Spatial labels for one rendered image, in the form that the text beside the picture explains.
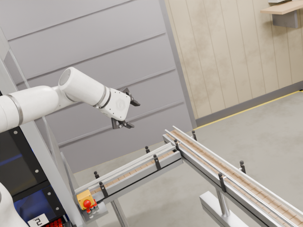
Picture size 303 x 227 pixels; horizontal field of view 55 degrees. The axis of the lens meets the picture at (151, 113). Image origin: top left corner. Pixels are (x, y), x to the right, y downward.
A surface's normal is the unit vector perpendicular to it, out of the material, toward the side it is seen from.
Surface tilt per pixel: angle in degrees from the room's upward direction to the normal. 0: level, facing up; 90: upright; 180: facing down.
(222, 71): 90
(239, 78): 90
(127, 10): 90
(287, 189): 0
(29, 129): 90
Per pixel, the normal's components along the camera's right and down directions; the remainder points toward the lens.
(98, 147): 0.19, 0.35
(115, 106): 0.69, -0.03
